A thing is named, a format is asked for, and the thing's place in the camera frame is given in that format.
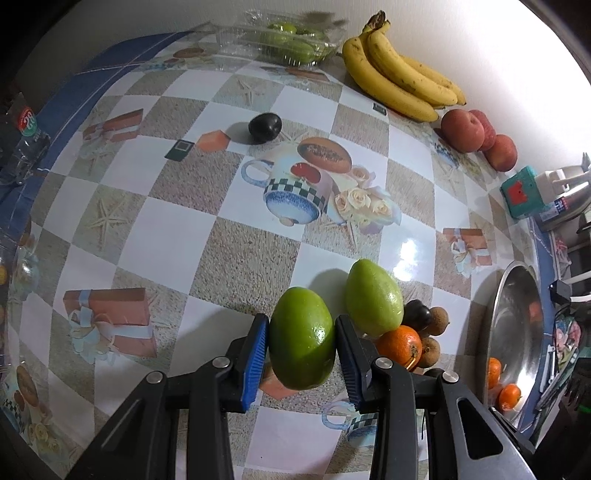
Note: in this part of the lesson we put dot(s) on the clear plastic water bottle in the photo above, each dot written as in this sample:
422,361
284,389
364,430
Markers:
23,142

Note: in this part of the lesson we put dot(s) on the yellow banana middle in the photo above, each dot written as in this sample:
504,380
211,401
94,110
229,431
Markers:
392,65

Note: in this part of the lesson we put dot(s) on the green mango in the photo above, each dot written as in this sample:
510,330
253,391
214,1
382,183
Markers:
373,299
301,339

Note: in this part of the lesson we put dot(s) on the orange mandarin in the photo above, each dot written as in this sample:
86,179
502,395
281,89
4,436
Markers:
509,397
403,346
494,372

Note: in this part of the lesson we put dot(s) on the lone dark plum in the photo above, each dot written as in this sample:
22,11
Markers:
265,127

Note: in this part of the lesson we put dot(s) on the yellow banana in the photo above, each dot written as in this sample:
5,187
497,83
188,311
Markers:
380,88
437,77
392,65

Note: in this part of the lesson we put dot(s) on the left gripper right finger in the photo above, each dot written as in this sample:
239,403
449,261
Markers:
376,384

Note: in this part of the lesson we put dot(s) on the black charger block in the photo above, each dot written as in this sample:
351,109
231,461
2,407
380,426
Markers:
560,292

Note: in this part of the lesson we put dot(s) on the clear tray of green fruit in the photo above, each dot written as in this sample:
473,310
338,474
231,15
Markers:
295,40

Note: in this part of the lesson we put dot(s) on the yellow banana bottom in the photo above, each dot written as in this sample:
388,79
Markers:
380,88

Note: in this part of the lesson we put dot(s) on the yellow banana top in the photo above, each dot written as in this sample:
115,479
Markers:
437,77

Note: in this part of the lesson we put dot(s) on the teal plastic box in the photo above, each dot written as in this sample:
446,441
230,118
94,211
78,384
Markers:
521,194

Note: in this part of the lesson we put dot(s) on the steel round tray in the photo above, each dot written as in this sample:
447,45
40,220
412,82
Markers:
512,331

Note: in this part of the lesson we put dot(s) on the white power adapter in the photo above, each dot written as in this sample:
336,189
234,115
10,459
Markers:
553,184

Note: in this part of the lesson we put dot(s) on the red apple middle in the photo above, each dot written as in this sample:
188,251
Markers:
489,130

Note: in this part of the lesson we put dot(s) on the red apple near bananas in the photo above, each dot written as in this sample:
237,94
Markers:
463,130

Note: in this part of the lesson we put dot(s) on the brown longan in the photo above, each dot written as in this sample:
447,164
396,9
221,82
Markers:
439,322
431,352

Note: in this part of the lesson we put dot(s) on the checkered plastic tablecloth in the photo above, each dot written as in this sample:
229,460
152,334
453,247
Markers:
156,227

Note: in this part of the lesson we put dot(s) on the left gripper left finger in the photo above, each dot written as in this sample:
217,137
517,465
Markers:
226,384

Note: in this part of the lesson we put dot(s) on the red apple far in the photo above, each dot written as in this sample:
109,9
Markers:
503,155

